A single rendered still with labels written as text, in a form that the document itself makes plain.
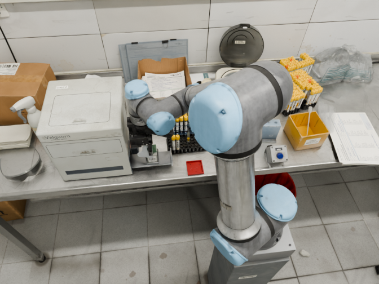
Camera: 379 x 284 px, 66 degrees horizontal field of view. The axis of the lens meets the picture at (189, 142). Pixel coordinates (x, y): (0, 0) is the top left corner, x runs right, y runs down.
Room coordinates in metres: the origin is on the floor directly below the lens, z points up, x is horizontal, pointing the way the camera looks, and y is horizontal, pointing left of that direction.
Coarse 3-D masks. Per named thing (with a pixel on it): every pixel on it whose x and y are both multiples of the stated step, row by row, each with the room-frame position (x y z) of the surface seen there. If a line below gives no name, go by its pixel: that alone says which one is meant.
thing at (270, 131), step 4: (272, 120) 0.88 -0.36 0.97; (276, 120) 0.88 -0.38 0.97; (268, 124) 0.86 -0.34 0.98; (272, 124) 0.86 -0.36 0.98; (276, 124) 0.86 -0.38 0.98; (280, 124) 0.86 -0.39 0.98; (264, 128) 0.85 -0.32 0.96; (268, 128) 0.85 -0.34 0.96; (272, 128) 0.85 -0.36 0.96; (276, 128) 0.85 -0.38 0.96; (264, 132) 0.85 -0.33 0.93; (268, 132) 0.85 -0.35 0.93; (272, 132) 0.85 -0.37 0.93; (276, 132) 0.85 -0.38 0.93; (264, 136) 0.85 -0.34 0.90; (268, 136) 0.85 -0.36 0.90; (272, 136) 0.85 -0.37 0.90; (276, 136) 0.85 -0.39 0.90; (264, 140) 0.84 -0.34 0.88; (268, 140) 0.84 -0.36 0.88; (272, 140) 0.84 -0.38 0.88
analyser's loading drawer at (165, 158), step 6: (132, 156) 0.71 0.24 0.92; (138, 156) 0.71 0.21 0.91; (162, 156) 0.71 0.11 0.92; (168, 156) 0.71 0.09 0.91; (132, 162) 0.68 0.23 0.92; (138, 162) 0.68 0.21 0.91; (144, 162) 0.68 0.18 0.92; (156, 162) 0.67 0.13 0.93; (162, 162) 0.68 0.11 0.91; (168, 162) 0.68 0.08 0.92
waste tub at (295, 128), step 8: (312, 112) 0.94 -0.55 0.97; (288, 120) 0.91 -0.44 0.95; (296, 120) 0.93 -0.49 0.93; (304, 120) 0.94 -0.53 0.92; (312, 120) 0.94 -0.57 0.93; (320, 120) 0.89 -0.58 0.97; (288, 128) 0.89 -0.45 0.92; (296, 128) 0.84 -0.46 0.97; (304, 128) 0.92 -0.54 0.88; (312, 128) 0.91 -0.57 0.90; (320, 128) 0.87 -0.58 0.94; (288, 136) 0.87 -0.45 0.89; (296, 136) 0.82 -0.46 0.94; (304, 136) 0.80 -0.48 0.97; (312, 136) 0.80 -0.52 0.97; (320, 136) 0.81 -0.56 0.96; (296, 144) 0.80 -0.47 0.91; (304, 144) 0.80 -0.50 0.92; (312, 144) 0.81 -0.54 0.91; (320, 144) 0.82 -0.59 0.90
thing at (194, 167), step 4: (196, 160) 0.72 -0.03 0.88; (200, 160) 0.72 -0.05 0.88; (188, 164) 0.70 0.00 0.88; (192, 164) 0.70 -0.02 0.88; (196, 164) 0.70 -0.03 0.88; (200, 164) 0.70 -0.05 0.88; (188, 168) 0.68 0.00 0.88; (192, 168) 0.68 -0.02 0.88; (196, 168) 0.68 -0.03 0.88; (200, 168) 0.68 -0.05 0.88; (188, 172) 0.66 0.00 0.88; (192, 172) 0.66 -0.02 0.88; (196, 172) 0.66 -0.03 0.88; (200, 172) 0.66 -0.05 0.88
